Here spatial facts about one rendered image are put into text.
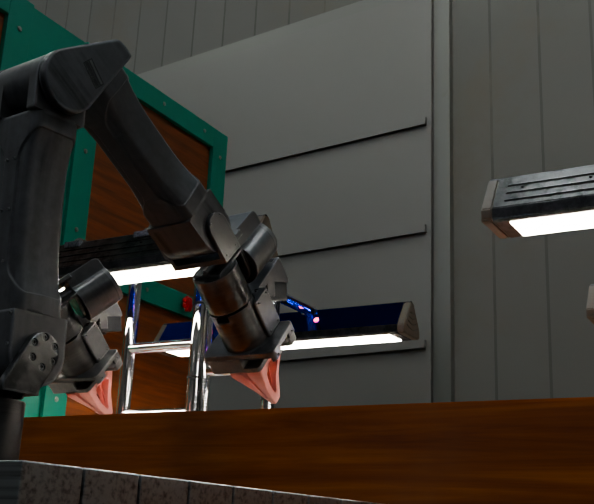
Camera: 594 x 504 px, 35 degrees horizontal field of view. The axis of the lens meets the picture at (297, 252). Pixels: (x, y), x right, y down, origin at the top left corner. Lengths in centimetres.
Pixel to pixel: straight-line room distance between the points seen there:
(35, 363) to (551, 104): 301
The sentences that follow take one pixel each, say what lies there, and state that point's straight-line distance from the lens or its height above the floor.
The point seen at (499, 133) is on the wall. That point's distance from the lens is 374.
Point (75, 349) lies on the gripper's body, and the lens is 141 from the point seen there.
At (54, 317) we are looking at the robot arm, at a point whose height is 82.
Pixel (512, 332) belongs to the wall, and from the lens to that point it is 348.
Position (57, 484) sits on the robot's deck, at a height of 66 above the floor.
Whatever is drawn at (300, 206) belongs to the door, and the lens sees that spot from 404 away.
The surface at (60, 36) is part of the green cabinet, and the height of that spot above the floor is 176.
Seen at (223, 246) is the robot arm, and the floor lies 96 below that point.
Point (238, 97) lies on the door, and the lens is 449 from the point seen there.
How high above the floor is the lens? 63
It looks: 17 degrees up
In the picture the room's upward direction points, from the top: 3 degrees clockwise
